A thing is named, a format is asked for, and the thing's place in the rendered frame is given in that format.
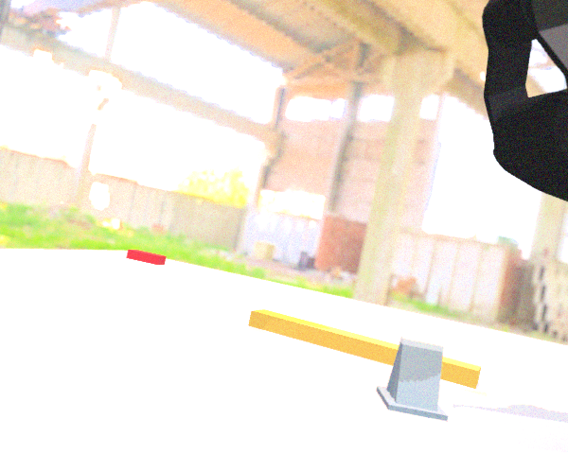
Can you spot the yellow rectangular bar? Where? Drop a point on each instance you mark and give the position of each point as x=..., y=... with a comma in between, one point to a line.
x=453, y=370

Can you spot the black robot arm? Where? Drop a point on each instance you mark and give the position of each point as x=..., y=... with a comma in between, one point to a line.
x=530, y=134

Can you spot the red rectangular bar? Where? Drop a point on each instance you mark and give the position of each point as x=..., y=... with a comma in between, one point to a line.
x=152, y=258

